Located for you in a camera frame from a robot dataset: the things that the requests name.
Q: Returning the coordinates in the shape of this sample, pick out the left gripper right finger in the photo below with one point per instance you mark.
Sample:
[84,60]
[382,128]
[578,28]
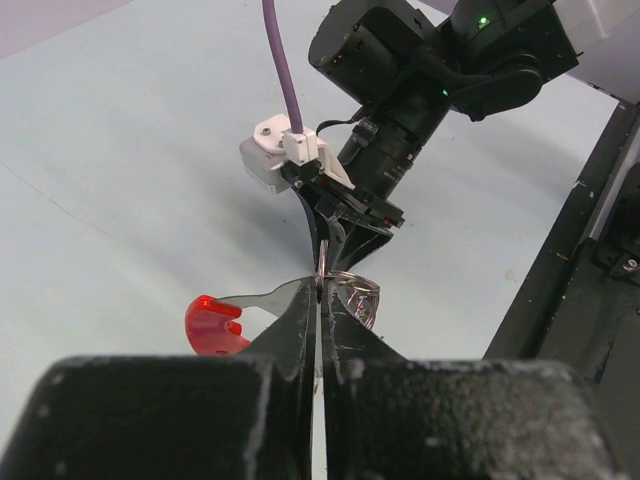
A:
[358,434]

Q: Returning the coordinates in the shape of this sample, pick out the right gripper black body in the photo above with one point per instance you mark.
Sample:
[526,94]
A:
[324,194]

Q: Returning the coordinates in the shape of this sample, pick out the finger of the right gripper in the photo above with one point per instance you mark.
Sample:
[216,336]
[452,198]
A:
[357,243]
[317,210]

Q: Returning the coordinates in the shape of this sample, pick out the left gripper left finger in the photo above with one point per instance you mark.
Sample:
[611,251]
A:
[279,443]

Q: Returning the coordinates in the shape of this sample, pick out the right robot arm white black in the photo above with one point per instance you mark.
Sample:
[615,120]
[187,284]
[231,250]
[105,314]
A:
[406,74]

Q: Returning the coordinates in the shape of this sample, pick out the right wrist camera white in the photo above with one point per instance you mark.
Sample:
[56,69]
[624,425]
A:
[273,145]

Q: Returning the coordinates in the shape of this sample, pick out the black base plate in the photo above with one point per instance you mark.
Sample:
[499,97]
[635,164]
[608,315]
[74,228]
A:
[579,302]

